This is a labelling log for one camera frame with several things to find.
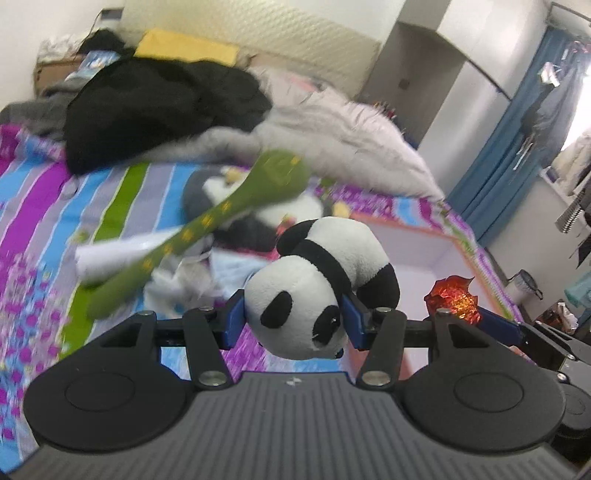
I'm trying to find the light blue face mask packet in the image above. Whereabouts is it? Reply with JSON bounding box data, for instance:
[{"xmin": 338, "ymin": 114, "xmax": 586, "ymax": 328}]
[{"xmin": 205, "ymin": 251, "xmax": 269, "ymax": 301}]

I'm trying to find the black clothing pile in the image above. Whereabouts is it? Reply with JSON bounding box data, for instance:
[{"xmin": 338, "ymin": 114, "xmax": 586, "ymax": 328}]
[{"xmin": 64, "ymin": 59, "xmax": 273, "ymax": 175}]

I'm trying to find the blue curtain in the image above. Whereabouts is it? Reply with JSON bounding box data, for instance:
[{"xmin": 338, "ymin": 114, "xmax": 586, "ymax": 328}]
[{"xmin": 445, "ymin": 25, "xmax": 578, "ymax": 247}]

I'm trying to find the grey penguin plush toy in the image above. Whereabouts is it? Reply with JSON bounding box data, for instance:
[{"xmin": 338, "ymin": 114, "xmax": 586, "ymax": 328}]
[{"xmin": 182, "ymin": 166, "xmax": 324, "ymax": 252}]

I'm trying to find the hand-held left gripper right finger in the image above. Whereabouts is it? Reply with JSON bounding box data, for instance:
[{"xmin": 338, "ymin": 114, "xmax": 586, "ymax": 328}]
[{"xmin": 341, "ymin": 298, "xmax": 509, "ymax": 388}]

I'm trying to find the white rolled cloth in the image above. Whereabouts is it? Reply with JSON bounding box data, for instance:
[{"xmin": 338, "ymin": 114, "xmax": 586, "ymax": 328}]
[{"xmin": 75, "ymin": 231, "xmax": 158, "ymax": 284}]

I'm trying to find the grey fleece cloth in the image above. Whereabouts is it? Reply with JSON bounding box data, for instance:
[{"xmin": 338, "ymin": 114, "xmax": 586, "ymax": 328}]
[{"xmin": 0, "ymin": 83, "xmax": 93, "ymax": 139}]

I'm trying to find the red blue foil bag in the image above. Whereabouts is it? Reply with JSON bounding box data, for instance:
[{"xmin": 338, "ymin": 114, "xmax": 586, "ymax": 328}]
[{"xmin": 424, "ymin": 274, "xmax": 482, "ymax": 325}]

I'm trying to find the dark blue hanging jacket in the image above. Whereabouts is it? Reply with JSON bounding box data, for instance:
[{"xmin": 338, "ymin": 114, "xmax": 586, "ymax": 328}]
[{"xmin": 522, "ymin": 60, "xmax": 583, "ymax": 139}]

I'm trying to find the white trash bin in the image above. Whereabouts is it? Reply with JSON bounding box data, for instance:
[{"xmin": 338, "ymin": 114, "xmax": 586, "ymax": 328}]
[{"xmin": 503, "ymin": 270, "xmax": 541, "ymax": 305}]

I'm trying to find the blue printed packet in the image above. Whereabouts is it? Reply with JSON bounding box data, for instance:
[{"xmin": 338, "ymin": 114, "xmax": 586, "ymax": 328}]
[{"xmin": 76, "ymin": 50, "xmax": 121, "ymax": 81}]

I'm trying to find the brown cardboard carton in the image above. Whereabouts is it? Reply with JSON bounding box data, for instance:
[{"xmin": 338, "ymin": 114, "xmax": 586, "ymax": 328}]
[{"xmin": 33, "ymin": 54, "xmax": 88, "ymax": 97}]

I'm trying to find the orange cardboard box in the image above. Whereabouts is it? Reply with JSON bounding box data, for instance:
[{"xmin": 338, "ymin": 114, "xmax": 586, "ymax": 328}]
[{"xmin": 323, "ymin": 210, "xmax": 497, "ymax": 384}]

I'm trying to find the cream padded headboard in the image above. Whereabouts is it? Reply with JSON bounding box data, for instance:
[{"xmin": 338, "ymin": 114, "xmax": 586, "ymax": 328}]
[{"xmin": 122, "ymin": 0, "xmax": 384, "ymax": 84}]

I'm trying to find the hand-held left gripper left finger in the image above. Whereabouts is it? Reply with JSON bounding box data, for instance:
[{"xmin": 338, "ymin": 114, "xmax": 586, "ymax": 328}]
[{"xmin": 92, "ymin": 291, "xmax": 245, "ymax": 389}]

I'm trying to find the cream hanging coat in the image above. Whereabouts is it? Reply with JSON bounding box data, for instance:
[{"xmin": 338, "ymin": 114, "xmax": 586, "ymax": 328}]
[{"xmin": 551, "ymin": 134, "xmax": 591, "ymax": 195}]

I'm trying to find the white crumpled cloth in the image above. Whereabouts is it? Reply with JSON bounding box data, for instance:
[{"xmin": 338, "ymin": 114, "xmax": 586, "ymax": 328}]
[{"xmin": 37, "ymin": 37, "xmax": 88, "ymax": 65}]

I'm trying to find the grey quilt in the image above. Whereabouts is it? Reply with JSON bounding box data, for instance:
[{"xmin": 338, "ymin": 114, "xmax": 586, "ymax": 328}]
[{"xmin": 152, "ymin": 65, "xmax": 446, "ymax": 201}]

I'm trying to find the yellow pillow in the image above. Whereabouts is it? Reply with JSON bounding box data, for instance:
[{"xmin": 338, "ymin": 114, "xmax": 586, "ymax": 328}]
[{"xmin": 134, "ymin": 28, "xmax": 238, "ymax": 68}]

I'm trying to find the grey sweater with striped hem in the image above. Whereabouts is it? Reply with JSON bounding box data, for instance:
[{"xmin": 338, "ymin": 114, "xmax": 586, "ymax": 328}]
[{"xmin": 555, "ymin": 196, "xmax": 586, "ymax": 233}]

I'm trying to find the white wardrobe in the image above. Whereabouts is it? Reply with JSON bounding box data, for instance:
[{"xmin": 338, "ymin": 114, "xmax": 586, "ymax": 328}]
[{"xmin": 360, "ymin": 0, "xmax": 550, "ymax": 153}]

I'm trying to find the green snake plush toy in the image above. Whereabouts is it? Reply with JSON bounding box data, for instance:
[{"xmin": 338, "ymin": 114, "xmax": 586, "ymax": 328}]
[{"xmin": 85, "ymin": 150, "xmax": 311, "ymax": 320}]

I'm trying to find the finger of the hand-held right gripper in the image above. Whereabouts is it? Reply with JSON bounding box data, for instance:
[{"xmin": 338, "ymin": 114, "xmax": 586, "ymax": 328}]
[{"xmin": 475, "ymin": 310, "xmax": 591, "ymax": 365}]

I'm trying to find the striped floral bedsheet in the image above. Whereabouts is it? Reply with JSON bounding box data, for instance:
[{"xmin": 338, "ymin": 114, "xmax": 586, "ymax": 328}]
[{"xmin": 0, "ymin": 124, "xmax": 525, "ymax": 444}]

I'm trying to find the panda plush toy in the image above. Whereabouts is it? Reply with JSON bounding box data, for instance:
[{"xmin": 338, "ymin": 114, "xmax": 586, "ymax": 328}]
[{"xmin": 243, "ymin": 217, "xmax": 402, "ymax": 361}]

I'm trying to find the red suitcase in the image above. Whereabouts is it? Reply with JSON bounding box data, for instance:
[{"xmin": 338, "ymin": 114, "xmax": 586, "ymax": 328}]
[{"xmin": 536, "ymin": 302, "xmax": 580, "ymax": 335}]

